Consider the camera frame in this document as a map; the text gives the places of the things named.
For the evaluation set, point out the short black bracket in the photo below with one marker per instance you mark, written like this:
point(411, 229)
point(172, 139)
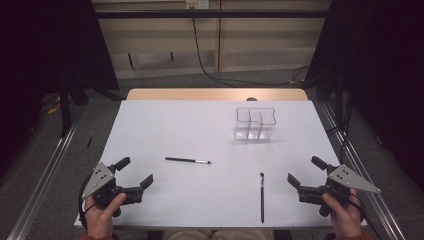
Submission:
point(131, 61)

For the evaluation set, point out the person's right hand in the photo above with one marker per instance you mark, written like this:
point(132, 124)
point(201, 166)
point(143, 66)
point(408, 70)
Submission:
point(346, 218)

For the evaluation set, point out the black metal stand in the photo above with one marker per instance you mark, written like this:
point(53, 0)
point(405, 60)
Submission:
point(339, 83)
point(65, 110)

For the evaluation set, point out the white power socket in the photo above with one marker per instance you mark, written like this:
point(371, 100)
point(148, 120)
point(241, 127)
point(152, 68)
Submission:
point(197, 4)

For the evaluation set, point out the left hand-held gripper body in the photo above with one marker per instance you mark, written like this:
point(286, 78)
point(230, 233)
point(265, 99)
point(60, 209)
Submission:
point(100, 180)

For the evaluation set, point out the silver metal floor rail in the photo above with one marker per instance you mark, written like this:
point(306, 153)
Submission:
point(366, 186)
point(43, 173)

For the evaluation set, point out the wooden desk with black frame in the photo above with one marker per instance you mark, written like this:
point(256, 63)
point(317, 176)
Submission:
point(213, 14)

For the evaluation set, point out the thin black cosmetic brush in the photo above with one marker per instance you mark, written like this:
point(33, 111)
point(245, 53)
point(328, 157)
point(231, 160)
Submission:
point(262, 200)

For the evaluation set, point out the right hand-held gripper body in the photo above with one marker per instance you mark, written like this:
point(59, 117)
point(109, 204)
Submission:
point(346, 178)

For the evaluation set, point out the small black stick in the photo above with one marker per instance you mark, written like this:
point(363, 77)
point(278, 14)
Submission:
point(89, 142)

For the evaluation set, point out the person's left hand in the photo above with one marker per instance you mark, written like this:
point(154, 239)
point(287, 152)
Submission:
point(100, 220)

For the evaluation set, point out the round brown table plug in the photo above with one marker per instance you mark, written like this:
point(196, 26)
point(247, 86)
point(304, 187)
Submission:
point(251, 99)

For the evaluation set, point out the clear plastic organizer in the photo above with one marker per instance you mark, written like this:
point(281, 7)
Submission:
point(255, 131)

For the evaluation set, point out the black makeup brush silver ferrule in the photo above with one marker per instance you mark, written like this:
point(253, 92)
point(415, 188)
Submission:
point(183, 160)

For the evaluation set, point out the white table cover sheet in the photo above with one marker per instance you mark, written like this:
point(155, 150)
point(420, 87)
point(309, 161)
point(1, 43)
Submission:
point(200, 133)

